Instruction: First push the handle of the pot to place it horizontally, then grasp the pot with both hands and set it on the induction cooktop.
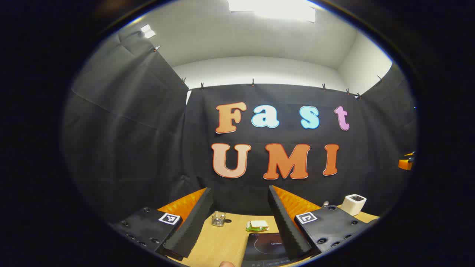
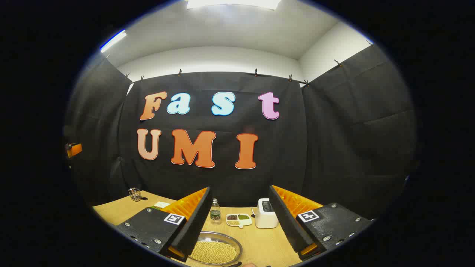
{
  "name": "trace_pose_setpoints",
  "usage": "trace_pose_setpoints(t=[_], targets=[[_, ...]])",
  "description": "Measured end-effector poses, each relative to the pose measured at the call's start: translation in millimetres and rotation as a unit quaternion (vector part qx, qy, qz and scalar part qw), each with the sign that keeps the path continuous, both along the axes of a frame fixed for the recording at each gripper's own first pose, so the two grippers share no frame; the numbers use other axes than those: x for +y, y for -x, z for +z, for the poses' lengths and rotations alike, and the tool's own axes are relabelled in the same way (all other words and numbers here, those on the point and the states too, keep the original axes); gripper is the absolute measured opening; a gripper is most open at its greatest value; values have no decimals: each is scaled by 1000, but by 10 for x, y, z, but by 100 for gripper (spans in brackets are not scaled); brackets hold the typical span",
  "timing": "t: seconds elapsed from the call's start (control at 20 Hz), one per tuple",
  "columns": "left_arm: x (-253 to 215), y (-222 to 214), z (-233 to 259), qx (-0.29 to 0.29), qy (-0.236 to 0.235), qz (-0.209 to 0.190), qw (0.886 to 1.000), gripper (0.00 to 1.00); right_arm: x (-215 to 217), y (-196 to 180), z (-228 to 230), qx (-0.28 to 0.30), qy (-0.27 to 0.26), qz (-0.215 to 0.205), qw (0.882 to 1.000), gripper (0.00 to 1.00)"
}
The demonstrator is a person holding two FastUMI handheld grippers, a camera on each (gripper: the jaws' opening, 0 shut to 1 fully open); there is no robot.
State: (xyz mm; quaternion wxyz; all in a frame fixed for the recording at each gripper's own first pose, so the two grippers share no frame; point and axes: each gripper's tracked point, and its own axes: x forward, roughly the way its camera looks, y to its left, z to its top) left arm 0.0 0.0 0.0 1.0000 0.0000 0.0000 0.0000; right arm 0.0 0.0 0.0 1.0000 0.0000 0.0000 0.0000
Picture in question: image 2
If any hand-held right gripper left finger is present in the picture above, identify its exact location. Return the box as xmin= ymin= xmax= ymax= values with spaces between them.
xmin=115 ymin=187 xmax=213 ymax=262

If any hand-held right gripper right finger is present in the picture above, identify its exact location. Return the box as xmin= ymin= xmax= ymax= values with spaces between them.
xmin=268 ymin=185 xmax=373 ymax=261

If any steel pot with black handles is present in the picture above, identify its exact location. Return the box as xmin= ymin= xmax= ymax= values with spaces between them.
xmin=187 ymin=231 xmax=243 ymax=267

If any clear plastic water bottle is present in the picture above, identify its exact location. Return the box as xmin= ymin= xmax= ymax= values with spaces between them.
xmin=210 ymin=198 xmax=222 ymax=225

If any white toaster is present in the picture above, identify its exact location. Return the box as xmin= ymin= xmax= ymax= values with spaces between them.
xmin=255 ymin=198 xmax=279 ymax=229

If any pile of soybeans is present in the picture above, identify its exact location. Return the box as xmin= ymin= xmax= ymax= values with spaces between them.
xmin=190 ymin=240 xmax=237 ymax=264

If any white divided dish of beans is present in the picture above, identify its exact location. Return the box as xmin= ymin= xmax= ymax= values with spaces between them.
xmin=226 ymin=213 xmax=253 ymax=228

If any black backdrop cloth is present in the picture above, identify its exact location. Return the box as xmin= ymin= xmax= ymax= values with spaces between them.
xmin=63 ymin=44 xmax=418 ymax=219

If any small ceiling light panel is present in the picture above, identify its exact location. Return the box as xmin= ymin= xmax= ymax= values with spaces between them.
xmin=99 ymin=30 xmax=127 ymax=53

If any large ceiling light panel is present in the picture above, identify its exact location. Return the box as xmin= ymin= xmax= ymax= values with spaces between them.
xmin=186 ymin=0 xmax=282 ymax=10

